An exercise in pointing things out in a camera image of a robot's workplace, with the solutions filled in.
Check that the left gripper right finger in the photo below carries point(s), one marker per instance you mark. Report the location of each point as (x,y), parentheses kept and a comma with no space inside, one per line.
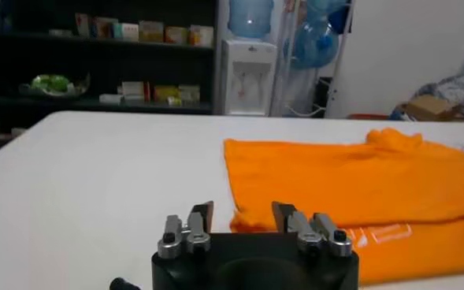
(304,230)

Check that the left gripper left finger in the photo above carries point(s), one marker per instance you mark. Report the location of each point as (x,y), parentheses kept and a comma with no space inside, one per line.
(196,230)

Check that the orange t-shirt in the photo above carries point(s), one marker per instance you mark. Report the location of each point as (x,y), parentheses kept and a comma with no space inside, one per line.
(334,181)

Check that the grey clothes pile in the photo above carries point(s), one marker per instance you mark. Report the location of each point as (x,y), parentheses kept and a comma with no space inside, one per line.
(458,92)

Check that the large white work table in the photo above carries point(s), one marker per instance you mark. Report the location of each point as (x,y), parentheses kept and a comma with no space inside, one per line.
(97,177)

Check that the small green box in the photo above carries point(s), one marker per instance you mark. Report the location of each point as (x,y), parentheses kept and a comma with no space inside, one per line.
(174,101)

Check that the white water dispenser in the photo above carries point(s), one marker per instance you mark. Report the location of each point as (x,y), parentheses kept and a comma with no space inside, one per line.
(249,98)

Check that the blue and white bag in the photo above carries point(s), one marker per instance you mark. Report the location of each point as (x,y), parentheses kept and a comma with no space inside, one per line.
(399,115)

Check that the red and white box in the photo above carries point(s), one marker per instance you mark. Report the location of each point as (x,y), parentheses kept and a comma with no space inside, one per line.
(133,91)

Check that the white metal jug rack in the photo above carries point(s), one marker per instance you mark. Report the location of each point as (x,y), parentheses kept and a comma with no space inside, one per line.
(286,79)

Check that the flat white box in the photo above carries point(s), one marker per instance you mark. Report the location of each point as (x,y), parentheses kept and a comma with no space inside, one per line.
(110,98)

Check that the black shelving unit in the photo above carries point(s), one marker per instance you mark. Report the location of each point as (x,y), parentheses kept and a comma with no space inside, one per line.
(97,106)

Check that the large flapped cardboard box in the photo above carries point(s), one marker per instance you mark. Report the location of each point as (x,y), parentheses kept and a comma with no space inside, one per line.
(428,107)

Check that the beige medicine box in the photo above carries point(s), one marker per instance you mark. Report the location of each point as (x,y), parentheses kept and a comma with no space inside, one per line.
(194,35)

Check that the olive yellow medicine box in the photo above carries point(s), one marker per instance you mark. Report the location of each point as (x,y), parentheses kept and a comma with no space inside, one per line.
(151,31)

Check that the bowl of green fruit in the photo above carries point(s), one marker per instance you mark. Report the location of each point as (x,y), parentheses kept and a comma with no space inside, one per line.
(52,83)

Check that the white teal medicine box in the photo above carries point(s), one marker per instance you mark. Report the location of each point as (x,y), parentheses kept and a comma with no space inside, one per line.
(128,32)

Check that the blue water jug with label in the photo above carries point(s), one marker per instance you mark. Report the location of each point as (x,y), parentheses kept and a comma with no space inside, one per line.
(251,19)

